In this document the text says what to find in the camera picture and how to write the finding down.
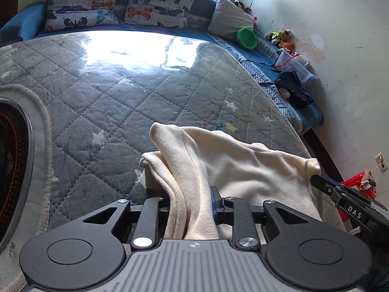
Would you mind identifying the square butterfly print cushion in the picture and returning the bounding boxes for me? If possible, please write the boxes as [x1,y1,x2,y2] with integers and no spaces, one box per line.
[123,0,197,30]

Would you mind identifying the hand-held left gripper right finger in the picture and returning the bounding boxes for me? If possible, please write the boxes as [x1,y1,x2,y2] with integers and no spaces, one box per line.
[210,186,308,249]

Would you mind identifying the brown teddy bear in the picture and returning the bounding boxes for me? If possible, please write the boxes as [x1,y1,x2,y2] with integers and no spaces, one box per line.
[264,28,294,46]

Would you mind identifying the red plastic stool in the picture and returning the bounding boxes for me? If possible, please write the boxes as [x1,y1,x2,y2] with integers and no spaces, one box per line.
[338,172,379,223]

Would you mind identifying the clear plastic bag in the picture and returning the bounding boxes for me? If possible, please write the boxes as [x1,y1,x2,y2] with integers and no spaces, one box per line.
[275,50,320,83]

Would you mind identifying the black round hotplate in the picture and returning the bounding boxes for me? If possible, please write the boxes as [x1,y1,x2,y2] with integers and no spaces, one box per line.
[0,96,35,244]

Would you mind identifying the grey rag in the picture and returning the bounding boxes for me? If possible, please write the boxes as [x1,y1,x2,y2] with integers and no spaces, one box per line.
[359,169,377,192]

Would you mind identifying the wide butterfly print cushion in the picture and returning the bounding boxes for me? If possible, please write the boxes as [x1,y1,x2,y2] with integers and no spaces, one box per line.
[44,0,121,33]

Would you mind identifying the dark blue clothing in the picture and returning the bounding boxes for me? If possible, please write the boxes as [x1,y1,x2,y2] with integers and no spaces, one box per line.
[274,71,315,109]

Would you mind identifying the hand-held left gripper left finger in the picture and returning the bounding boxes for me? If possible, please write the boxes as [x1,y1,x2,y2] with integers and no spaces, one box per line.
[83,196,171,249]

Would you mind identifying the cream fleece garment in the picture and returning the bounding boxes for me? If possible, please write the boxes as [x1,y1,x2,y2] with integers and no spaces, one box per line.
[139,122,347,241]

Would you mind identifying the black white plush toy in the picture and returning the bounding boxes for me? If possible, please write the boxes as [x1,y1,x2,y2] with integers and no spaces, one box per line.
[232,0,253,13]

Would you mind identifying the wall socket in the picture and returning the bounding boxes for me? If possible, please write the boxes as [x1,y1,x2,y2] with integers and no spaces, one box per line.
[375,153,389,171]

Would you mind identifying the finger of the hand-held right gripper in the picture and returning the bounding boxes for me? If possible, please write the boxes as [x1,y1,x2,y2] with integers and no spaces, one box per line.
[319,175,361,196]
[310,174,338,204]

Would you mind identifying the grey pillow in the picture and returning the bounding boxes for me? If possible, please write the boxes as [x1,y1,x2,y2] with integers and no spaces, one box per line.
[207,0,255,41]

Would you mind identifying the grey quilted table cover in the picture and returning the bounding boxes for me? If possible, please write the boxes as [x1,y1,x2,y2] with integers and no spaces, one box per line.
[0,31,347,292]

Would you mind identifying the blue sofa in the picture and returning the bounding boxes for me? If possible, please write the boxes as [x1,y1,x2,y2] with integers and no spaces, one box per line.
[0,0,346,183]

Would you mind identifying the green plastic bowl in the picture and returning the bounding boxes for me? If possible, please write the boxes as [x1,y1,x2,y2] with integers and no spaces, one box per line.
[236,27,257,50]

